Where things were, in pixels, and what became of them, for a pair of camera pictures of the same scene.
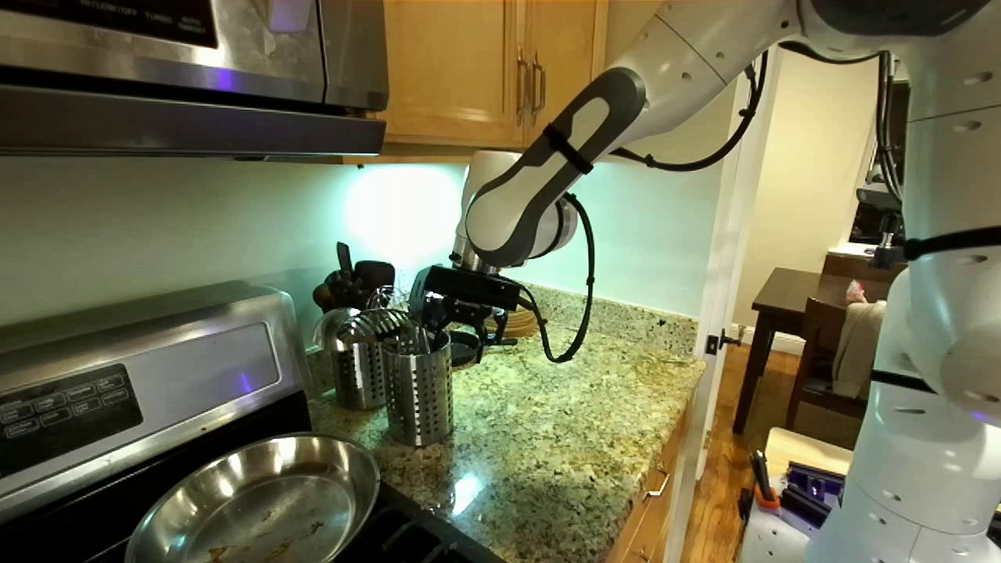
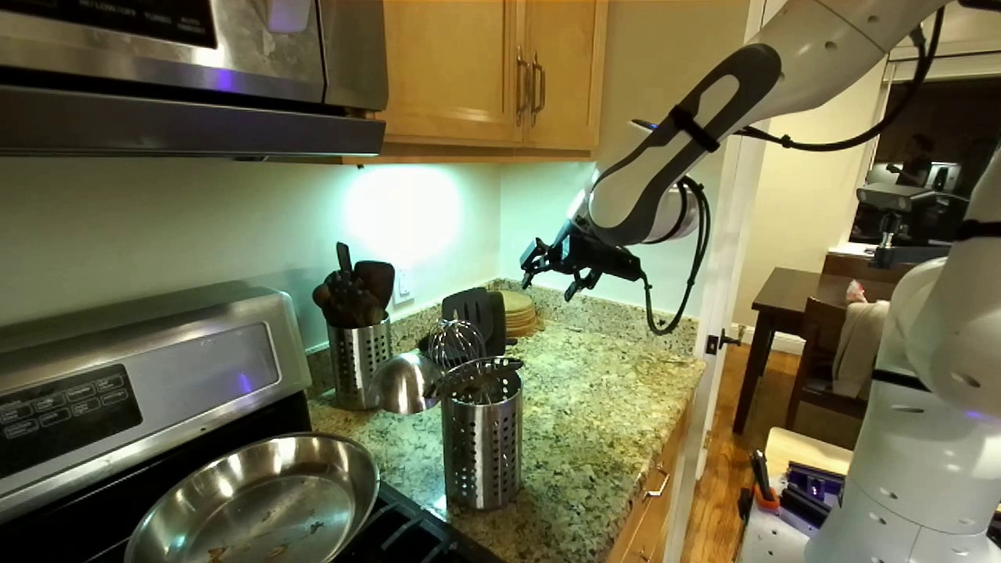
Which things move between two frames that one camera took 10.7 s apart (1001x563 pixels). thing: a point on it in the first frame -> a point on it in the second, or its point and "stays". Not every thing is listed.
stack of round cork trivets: [522, 324] stays
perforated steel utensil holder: [416, 385] -> [482, 431]
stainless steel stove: [101, 402] stays
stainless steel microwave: [247, 78] stays
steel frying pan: [289, 498] stays
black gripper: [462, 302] -> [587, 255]
